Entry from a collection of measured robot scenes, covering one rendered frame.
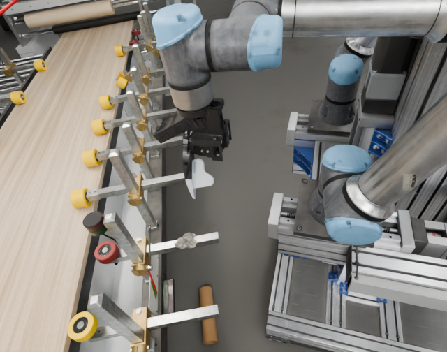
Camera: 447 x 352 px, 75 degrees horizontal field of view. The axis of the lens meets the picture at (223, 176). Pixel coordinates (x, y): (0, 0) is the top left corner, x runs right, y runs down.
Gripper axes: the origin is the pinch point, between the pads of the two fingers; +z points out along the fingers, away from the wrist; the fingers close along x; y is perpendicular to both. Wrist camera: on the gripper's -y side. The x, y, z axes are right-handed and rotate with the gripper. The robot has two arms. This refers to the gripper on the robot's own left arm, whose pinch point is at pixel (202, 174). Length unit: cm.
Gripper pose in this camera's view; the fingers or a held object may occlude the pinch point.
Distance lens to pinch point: 68.4
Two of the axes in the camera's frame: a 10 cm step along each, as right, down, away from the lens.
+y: 9.6, 1.2, -2.7
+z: 1.2, 6.8, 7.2
